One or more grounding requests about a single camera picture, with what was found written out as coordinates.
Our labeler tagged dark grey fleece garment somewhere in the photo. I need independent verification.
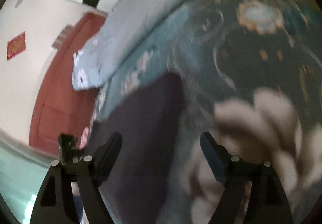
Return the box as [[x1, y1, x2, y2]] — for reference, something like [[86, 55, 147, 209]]
[[86, 73, 185, 223]]

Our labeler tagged red wooden door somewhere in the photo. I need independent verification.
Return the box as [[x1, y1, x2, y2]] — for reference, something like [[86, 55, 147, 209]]
[[29, 13, 105, 158]]

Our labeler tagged light blue daisy quilt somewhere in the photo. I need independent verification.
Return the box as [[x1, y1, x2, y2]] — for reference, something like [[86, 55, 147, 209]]
[[71, 0, 183, 91]]

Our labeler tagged teal floral bed blanket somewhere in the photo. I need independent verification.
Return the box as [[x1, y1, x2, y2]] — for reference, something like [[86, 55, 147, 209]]
[[95, 0, 321, 223]]

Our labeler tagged red square wall decoration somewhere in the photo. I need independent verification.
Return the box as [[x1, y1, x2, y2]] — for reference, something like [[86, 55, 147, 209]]
[[7, 32, 26, 60]]

